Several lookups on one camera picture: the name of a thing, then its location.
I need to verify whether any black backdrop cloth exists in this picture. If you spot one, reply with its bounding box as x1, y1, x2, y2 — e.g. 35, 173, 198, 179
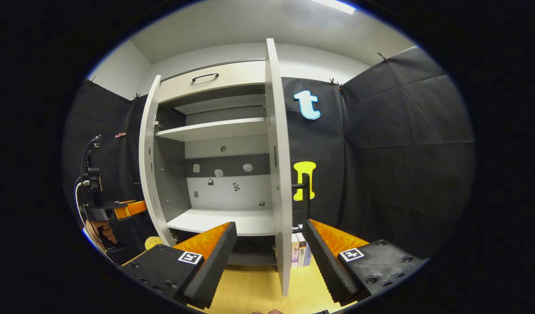
62, 46, 476, 262

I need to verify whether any white cabinet drawer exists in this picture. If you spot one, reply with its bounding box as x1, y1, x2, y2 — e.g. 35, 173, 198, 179
157, 60, 267, 104

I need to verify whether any deep white cabinet shelf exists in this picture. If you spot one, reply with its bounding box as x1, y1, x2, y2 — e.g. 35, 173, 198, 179
167, 208, 276, 237

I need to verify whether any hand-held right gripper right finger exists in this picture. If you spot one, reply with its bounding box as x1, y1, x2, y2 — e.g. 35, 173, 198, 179
303, 219, 428, 306

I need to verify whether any double-door shoe cabinet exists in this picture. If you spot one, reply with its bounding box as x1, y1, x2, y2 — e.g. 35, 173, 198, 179
139, 38, 293, 297

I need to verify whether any narrow white cabinet shelf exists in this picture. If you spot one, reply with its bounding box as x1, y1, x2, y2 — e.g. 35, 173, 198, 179
155, 117, 268, 142

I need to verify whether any white cabinet door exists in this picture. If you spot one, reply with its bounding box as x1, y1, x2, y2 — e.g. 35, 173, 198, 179
139, 75, 177, 247
265, 38, 293, 297

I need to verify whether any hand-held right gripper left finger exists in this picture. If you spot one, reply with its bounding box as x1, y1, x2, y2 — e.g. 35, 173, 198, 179
121, 222, 238, 309

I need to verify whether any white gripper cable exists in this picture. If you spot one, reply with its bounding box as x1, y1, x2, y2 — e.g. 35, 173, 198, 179
74, 181, 92, 232

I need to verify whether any long ceiling light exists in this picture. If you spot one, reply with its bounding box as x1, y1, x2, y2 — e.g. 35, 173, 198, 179
311, 0, 357, 15

